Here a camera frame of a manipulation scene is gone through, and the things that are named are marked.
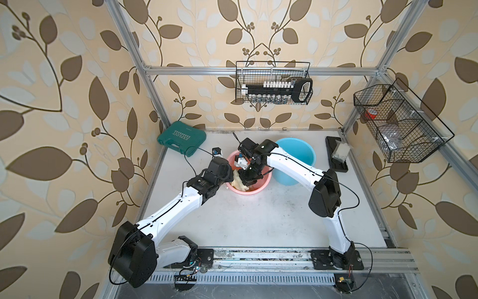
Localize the green plastic tool case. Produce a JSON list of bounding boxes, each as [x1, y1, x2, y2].
[[157, 121, 207, 157]]

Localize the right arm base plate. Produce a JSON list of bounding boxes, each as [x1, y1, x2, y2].
[[310, 249, 365, 270]]

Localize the blue plastic bucket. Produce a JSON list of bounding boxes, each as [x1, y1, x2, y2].
[[272, 138, 316, 186]]

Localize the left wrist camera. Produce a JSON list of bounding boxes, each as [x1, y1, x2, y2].
[[212, 147, 222, 157]]

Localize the black socket set holder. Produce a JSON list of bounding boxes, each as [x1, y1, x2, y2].
[[239, 78, 313, 105]]

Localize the pink plastic bucket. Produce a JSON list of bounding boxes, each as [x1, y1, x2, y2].
[[225, 150, 272, 196]]

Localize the black wire basket back wall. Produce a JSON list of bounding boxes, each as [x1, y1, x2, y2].
[[235, 61, 313, 105]]

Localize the yellow cloth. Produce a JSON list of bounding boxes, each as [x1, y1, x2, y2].
[[230, 169, 250, 192]]

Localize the black wire basket right wall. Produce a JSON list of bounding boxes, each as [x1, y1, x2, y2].
[[354, 78, 455, 163]]

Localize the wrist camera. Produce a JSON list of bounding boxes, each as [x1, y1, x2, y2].
[[212, 147, 222, 157], [234, 153, 250, 169]]

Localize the black tray with plastic bag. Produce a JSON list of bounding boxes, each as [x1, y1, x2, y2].
[[326, 137, 351, 173]]

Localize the black wire basket wall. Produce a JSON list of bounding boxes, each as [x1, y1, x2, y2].
[[235, 61, 313, 105], [354, 78, 455, 163]]

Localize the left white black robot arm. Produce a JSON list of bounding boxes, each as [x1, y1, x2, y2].
[[108, 157, 234, 288]]

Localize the silver foil bag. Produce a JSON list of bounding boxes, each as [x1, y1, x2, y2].
[[378, 124, 403, 150]]

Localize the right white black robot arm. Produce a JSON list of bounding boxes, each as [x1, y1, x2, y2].
[[238, 138, 356, 269]]

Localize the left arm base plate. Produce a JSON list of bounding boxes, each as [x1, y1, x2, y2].
[[164, 248, 214, 270]]

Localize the aluminium front rail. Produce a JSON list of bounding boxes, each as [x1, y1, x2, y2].
[[109, 246, 419, 274]]

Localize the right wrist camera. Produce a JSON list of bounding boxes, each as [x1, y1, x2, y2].
[[234, 153, 250, 169]]

